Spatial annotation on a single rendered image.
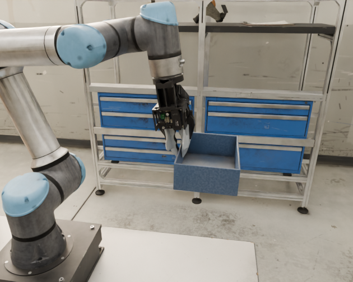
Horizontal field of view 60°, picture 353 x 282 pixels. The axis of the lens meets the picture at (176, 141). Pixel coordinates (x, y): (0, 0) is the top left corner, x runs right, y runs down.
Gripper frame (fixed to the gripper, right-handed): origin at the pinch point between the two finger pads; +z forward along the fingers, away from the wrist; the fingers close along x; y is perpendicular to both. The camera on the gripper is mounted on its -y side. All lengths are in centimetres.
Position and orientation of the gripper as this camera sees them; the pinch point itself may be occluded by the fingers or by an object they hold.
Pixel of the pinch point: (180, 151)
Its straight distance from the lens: 79.4
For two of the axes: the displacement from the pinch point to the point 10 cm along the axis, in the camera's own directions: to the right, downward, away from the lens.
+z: 1.3, 9.2, 3.8
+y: -1.9, 4.0, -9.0
